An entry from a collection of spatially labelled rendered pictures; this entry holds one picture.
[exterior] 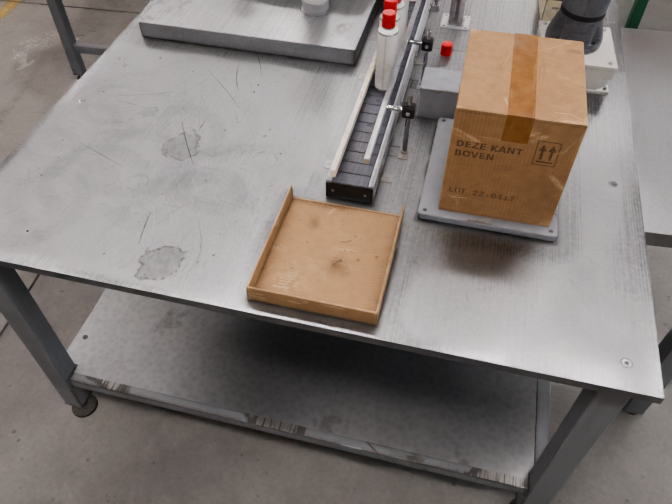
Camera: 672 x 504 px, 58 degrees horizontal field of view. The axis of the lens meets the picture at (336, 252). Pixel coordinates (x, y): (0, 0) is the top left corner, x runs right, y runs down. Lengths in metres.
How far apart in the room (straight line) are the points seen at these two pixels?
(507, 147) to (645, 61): 0.90
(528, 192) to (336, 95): 0.65
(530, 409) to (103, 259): 1.20
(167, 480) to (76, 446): 0.32
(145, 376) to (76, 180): 0.64
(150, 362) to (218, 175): 0.68
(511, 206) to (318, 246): 0.42
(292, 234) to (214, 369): 0.67
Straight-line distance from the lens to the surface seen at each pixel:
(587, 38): 1.82
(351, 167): 1.40
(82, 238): 1.42
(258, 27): 1.93
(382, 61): 1.59
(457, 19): 2.06
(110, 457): 2.06
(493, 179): 1.29
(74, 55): 3.46
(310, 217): 1.35
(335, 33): 1.89
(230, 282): 1.25
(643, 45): 2.14
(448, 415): 1.78
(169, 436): 2.04
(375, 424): 1.74
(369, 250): 1.28
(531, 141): 1.23
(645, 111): 1.84
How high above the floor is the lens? 1.80
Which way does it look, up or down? 49 degrees down
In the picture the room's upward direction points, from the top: straight up
